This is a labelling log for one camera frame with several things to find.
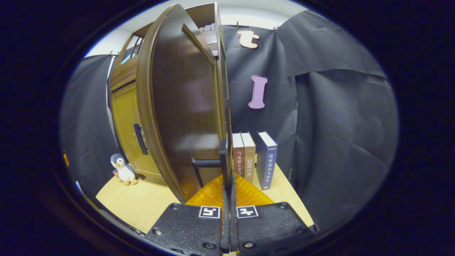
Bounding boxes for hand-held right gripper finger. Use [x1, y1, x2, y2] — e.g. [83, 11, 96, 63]
[144, 174, 230, 256]
[230, 172, 317, 256]

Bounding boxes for wooden shoe cabinet door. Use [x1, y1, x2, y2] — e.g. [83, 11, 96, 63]
[137, 4, 233, 204]
[111, 82, 167, 185]

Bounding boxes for wooden double-door shoe cabinet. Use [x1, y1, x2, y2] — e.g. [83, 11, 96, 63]
[107, 2, 233, 186]

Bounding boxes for red spine book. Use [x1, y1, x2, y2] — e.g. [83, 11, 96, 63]
[232, 133, 246, 178]

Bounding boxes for tan spine book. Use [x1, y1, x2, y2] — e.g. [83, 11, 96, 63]
[241, 132, 256, 184]

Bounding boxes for dark blue book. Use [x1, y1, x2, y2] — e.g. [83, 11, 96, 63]
[257, 131, 278, 191]

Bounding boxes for penguin plush toy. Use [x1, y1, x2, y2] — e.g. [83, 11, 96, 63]
[110, 153, 138, 186]

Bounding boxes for black backdrop cloth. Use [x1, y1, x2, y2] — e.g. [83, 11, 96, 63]
[59, 10, 400, 231]

